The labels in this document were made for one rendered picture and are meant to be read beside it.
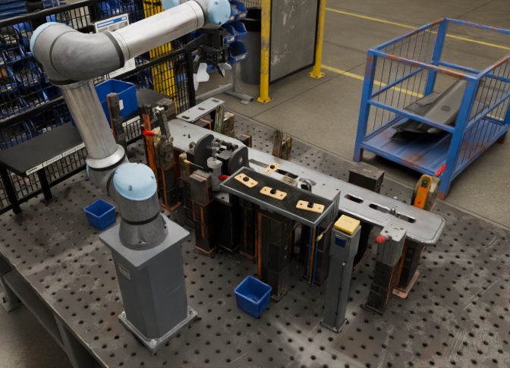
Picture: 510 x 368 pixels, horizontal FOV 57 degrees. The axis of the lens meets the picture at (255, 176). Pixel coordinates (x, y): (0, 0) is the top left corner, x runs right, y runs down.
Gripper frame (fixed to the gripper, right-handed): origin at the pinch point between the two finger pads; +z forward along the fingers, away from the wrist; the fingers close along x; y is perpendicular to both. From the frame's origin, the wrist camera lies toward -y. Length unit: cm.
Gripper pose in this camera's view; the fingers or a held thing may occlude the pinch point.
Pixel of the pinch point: (208, 83)
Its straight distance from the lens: 167.7
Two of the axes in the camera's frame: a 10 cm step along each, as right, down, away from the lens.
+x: 5.7, -4.6, 6.8
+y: 8.2, 3.2, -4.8
